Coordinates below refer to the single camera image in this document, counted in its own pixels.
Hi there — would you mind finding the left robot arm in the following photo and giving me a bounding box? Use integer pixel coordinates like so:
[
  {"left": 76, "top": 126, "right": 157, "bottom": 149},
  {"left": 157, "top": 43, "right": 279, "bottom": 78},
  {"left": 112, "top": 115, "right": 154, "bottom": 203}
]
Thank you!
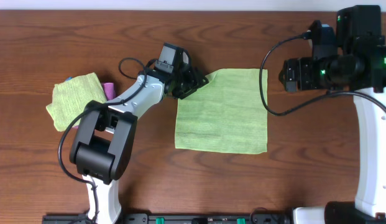
[{"left": 69, "top": 60, "right": 209, "bottom": 223}]

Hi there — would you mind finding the left black camera cable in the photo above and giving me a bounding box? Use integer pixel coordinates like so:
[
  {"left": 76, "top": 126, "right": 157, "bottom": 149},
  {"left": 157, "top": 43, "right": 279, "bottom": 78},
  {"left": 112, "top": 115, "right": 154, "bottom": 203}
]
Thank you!
[{"left": 57, "top": 57, "right": 156, "bottom": 223}]

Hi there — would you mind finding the green microfiber cloth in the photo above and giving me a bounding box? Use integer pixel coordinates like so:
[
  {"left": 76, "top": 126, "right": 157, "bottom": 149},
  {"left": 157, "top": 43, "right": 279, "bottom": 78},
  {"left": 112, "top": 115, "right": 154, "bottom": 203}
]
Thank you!
[{"left": 175, "top": 68, "right": 268, "bottom": 154}]

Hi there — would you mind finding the folded purple cloth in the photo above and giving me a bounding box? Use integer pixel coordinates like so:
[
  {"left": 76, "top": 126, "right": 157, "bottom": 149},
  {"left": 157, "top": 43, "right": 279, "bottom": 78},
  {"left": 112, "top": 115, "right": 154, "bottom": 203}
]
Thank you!
[{"left": 70, "top": 82, "right": 116, "bottom": 121}]

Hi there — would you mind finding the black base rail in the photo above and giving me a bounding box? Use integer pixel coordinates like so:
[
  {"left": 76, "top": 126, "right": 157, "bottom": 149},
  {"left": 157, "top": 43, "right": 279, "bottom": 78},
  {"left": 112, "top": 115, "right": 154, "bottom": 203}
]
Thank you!
[{"left": 42, "top": 213, "right": 295, "bottom": 224}]

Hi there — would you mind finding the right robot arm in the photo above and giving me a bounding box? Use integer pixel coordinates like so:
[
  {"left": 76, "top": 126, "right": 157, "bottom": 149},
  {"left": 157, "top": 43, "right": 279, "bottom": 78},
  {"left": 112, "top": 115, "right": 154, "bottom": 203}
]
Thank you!
[{"left": 279, "top": 5, "right": 386, "bottom": 223}]

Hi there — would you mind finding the folded green cloth on stack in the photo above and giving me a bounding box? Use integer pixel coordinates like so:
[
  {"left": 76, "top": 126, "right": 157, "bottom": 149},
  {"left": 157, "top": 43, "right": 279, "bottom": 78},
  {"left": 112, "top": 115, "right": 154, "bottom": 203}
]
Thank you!
[{"left": 46, "top": 73, "right": 107, "bottom": 132}]

